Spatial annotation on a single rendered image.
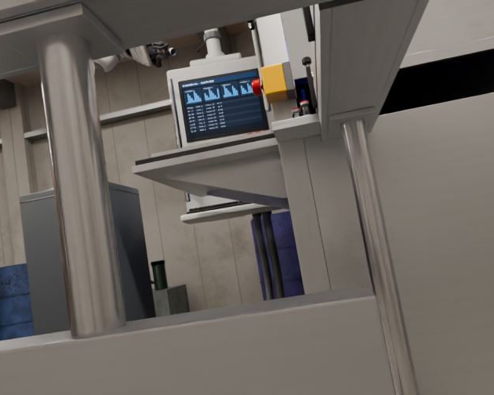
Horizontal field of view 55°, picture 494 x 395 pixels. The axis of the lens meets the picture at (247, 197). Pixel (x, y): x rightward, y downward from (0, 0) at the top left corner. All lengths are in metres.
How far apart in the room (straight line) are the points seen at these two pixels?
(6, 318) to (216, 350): 5.07
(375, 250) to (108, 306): 0.63
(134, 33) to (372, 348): 0.38
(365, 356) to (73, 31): 0.39
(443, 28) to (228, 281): 4.22
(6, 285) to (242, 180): 4.31
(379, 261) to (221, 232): 4.29
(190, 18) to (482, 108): 0.90
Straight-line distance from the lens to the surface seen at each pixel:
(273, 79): 1.16
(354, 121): 0.99
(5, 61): 0.59
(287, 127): 1.08
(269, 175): 1.30
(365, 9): 0.58
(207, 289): 5.26
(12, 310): 5.40
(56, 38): 0.50
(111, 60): 1.67
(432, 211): 1.21
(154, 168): 1.29
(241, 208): 2.00
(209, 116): 2.33
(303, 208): 1.18
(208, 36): 2.53
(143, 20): 0.51
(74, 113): 0.47
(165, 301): 4.63
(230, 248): 5.17
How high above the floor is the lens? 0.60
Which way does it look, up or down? 7 degrees up
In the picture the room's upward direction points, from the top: 9 degrees counter-clockwise
